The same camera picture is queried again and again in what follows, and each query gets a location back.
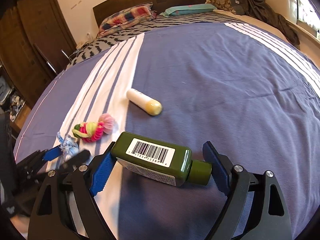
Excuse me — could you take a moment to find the blue white wrapper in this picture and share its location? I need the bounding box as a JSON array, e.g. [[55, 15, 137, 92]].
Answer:
[[57, 132, 79, 162]]

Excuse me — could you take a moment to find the green square bottle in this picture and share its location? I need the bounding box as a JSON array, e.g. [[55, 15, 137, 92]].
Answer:
[[111, 132, 212, 187]]

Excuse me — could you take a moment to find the colourful yarn scrap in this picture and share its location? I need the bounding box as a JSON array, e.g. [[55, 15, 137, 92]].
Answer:
[[72, 113, 115, 142]]

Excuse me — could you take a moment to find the white yellow tube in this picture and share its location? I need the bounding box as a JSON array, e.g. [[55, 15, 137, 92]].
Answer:
[[126, 88, 162, 116]]

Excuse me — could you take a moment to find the brown wooden wardrobe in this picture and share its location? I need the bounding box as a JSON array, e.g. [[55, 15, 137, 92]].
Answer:
[[0, 0, 77, 120]]

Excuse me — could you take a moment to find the zebra pattern sheet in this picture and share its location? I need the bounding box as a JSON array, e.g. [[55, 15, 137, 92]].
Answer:
[[67, 12, 243, 68]]

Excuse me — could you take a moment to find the purple striped bed cover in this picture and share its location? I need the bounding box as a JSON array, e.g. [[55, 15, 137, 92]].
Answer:
[[14, 23, 319, 237]]

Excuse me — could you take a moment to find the plaid pillow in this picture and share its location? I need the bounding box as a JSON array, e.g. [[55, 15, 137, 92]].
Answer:
[[97, 2, 157, 38]]

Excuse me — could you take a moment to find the teal pillow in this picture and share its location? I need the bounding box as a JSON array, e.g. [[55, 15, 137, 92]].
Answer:
[[160, 4, 216, 17]]

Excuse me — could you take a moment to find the white storage box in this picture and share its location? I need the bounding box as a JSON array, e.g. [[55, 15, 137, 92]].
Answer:
[[265, 0, 298, 23]]

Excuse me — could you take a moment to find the brown curtain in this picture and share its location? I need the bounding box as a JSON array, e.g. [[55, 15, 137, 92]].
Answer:
[[239, 0, 300, 47]]

